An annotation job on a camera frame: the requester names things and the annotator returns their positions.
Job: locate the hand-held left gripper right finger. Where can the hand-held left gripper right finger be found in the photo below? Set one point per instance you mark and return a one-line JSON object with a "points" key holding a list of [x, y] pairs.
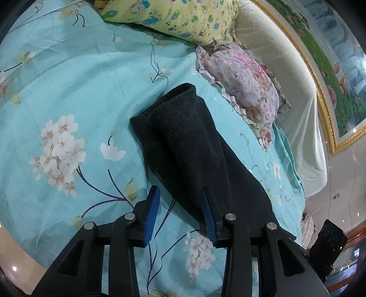
{"points": [[208, 221]]}

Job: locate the gold framed landscape painting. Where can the gold framed landscape painting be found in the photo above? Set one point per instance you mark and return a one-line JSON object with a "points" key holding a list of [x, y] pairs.
{"points": [[343, 71]]}

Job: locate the black pants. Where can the black pants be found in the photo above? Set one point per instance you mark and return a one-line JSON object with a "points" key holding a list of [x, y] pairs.
{"points": [[185, 137]]}

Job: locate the cream striped headboard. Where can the cream striped headboard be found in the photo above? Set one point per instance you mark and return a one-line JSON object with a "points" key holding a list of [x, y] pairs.
{"points": [[286, 71]]}

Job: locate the teal floral bedsheet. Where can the teal floral bedsheet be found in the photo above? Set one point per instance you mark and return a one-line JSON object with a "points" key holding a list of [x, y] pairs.
{"points": [[85, 85]]}

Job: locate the yellow cartoon print pillow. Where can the yellow cartoon print pillow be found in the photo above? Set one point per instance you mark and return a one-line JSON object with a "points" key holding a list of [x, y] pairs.
{"points": [[177, 17]]}

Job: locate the plaid cloth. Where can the plaid cloth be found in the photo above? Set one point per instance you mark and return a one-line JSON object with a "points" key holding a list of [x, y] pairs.
{"points": [[308, 231]]}

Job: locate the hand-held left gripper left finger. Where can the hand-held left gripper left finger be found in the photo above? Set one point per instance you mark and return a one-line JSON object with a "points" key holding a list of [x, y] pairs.
{"points": [[153, 217]]}

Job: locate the pink floral ruffled pillow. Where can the pink floral ruffled pillow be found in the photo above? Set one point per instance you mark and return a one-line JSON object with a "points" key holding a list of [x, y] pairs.
{"points": [[243, 82]]}

